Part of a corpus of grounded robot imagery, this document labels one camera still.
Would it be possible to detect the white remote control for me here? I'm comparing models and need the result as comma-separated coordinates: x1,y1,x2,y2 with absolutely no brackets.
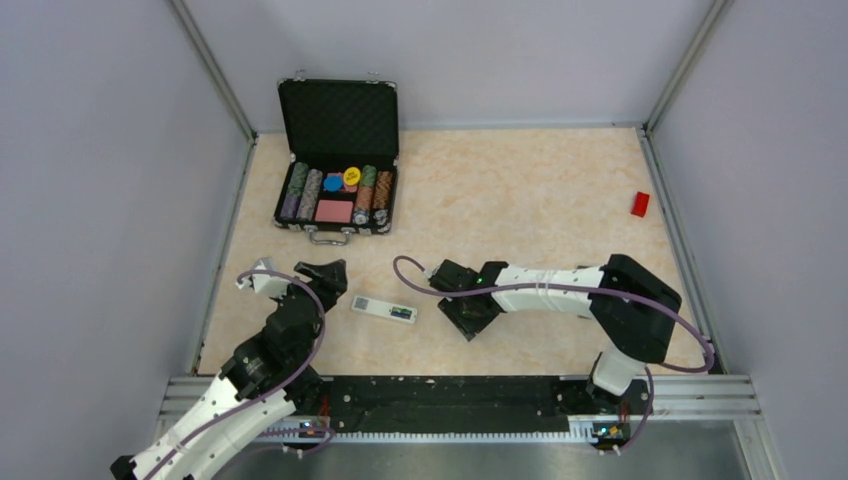
351,295,418,325

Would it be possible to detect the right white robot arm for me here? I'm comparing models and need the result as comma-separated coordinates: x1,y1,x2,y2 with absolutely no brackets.
428,254,682,412

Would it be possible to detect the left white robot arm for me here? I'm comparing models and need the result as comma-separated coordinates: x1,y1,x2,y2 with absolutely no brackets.
110,258,348,479

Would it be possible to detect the pink playing card deck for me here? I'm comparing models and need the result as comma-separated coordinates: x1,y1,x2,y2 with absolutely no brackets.
314,199,354,224

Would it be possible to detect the blue round chip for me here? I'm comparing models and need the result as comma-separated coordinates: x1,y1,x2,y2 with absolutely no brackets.
323,173,344,192

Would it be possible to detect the yellow round chip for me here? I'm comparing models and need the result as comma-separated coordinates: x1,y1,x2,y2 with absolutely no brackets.
342,167,362,187

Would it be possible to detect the black poker chip case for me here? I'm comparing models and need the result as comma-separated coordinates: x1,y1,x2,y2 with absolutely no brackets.
272,77,400,246

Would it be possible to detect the red building brick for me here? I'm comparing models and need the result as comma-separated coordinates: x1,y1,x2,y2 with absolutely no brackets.
630,191,651,218

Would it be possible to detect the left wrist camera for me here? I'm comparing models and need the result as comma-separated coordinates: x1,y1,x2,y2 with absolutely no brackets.
236,256,291,300

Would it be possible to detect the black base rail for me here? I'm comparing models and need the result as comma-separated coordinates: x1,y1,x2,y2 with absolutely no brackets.
158,374,763,455

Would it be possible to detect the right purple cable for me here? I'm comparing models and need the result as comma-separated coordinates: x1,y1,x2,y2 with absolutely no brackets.
392,255,717,455

